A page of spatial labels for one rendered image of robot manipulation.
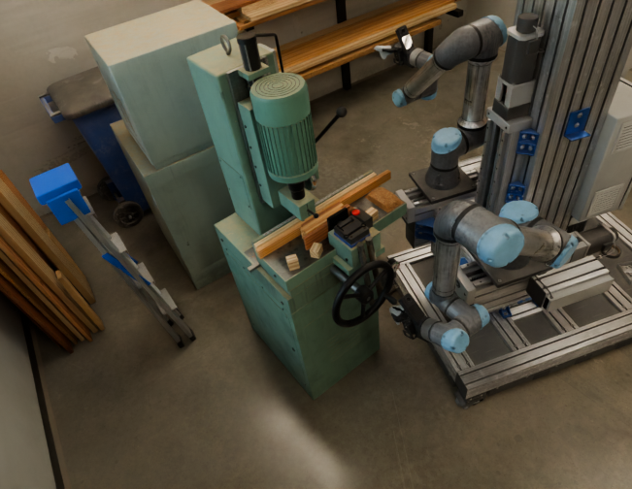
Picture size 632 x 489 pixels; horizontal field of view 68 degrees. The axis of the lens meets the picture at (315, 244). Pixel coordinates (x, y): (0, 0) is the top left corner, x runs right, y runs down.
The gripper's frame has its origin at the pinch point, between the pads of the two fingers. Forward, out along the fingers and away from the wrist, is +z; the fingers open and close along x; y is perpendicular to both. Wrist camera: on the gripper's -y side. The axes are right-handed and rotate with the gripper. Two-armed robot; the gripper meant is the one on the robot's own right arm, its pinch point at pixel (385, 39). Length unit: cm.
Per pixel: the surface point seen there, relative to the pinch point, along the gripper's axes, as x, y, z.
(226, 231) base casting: -109, 29, -22
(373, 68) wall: 105, 132, 179
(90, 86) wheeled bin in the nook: -125, 10, 132
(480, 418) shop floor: -60, 117, -123
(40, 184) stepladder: -160, -14, 9
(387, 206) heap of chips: -53, 25, -64
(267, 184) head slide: -90, 0, -45
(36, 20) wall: -130, -21, 176
